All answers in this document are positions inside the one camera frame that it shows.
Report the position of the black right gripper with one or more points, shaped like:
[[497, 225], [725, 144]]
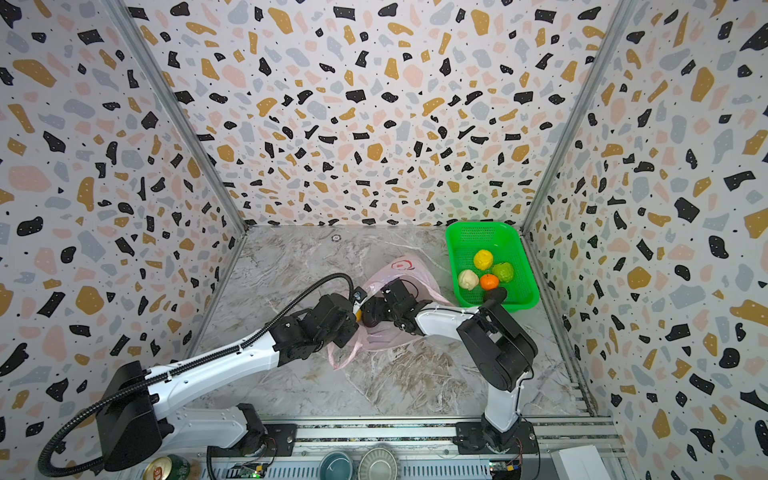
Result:
[[378, 308]]

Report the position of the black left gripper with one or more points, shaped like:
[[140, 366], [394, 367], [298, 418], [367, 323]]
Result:
[[350, 331]]

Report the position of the pink plastic bag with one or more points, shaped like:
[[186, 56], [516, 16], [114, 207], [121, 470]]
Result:
[[386, 335]]

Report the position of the beige pear fruit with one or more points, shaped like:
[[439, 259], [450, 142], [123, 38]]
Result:
[[468, 280]]

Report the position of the orange fruit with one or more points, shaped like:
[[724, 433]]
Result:
[[489, 282]]

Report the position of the yellow lemon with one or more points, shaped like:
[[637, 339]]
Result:
[[483, 260]]

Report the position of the green custard apple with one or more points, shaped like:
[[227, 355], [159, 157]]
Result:
[[503, 271]]

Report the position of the dark avocado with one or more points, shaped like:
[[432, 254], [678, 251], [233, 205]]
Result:
[[497, 295]]

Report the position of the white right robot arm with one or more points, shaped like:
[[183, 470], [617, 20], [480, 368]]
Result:
[[500, 348]]

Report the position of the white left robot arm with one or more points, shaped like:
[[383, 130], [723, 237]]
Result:
[[146, 410]]

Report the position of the green plastic basket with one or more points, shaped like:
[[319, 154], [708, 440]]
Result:
[[464, 239]]

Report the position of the teal ceramic bowl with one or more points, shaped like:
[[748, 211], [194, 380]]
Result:
[[336, 466]]

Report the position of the green circuit board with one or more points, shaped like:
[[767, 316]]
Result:
[[250, 470]]

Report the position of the grey ribbed plate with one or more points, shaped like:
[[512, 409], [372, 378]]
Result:
[[378, 464]]

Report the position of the green gold drink can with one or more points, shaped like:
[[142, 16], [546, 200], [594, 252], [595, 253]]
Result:
[[172, 467]]

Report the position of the right circuit board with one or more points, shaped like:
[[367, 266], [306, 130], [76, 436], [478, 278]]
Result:
[[506, 470]]

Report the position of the white box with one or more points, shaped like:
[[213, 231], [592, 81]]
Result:
[[579, 463]]

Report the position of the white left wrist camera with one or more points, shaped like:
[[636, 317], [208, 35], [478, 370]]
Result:
[[358, 297]]

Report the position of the aluminium corner post left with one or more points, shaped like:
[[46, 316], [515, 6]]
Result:
[[120, 16]]

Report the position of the aluminium corner post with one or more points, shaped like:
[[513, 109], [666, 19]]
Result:
[[603, 56], [120, 16]]

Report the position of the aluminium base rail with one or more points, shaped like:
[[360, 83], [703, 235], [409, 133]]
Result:
[[425, 447]]

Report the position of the aluminium corner post right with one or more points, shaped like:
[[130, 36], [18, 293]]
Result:
[[603, 56]]

